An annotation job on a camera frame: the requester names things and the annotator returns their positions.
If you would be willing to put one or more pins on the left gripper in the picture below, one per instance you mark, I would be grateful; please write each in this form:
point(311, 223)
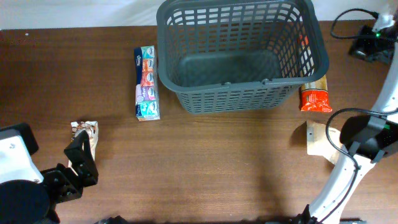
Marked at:
point(73, 185)

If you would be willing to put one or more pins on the red orange pasta packet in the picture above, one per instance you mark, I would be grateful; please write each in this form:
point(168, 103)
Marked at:
point(314, 95)

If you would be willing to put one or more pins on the grey plastic shopping basket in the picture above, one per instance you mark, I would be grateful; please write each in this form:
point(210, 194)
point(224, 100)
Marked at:
point(218, 55)

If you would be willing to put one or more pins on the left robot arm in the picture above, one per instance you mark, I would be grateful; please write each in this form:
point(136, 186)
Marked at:
point(29, 195)

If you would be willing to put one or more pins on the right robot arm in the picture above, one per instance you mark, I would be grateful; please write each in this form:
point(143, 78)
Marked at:
point(366, 139)

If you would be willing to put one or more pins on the multicolour tissue pack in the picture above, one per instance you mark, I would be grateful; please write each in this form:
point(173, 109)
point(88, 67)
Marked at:
point(147, 94)

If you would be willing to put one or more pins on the small brown snack bag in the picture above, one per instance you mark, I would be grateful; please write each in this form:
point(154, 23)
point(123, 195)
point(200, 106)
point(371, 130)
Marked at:
point(92, 130)

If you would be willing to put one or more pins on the beige crumpled paper bag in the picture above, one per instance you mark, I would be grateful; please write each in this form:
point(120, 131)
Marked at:
point(318, 144)

